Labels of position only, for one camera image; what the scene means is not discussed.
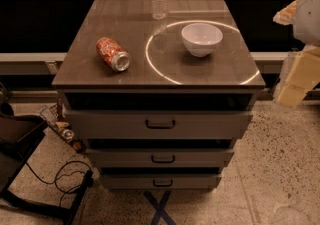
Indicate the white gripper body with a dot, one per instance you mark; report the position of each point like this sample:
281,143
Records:
307,19

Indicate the grey drawer cabinet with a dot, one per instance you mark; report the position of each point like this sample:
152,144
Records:
162,76

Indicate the middle grey drawer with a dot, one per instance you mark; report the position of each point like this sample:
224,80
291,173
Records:
156,158

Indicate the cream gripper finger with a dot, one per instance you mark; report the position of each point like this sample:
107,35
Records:
300,74
286,15

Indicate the red coke can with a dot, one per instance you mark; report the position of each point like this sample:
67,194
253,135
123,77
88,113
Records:
113,54

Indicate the black chair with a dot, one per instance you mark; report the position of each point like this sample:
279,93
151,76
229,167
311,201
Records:
19,138

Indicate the white ceramic bowl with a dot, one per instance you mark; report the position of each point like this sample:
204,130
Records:
201,39

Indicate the bottom grey drawer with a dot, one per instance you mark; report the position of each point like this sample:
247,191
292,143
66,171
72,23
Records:
160,181

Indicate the blue tape cross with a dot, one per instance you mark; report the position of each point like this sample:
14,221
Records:
159,207

